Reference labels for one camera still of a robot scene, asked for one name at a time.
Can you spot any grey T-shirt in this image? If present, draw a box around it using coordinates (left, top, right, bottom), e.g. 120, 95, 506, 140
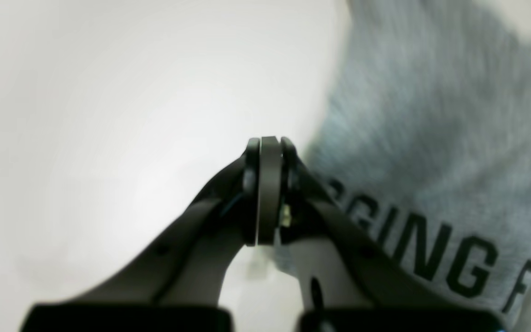
272, 0, 531, 330

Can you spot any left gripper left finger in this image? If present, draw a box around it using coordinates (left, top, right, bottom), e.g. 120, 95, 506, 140
21, 138, 271, 332

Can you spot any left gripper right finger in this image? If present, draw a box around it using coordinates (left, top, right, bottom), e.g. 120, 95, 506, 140
270, 137, 503, 332

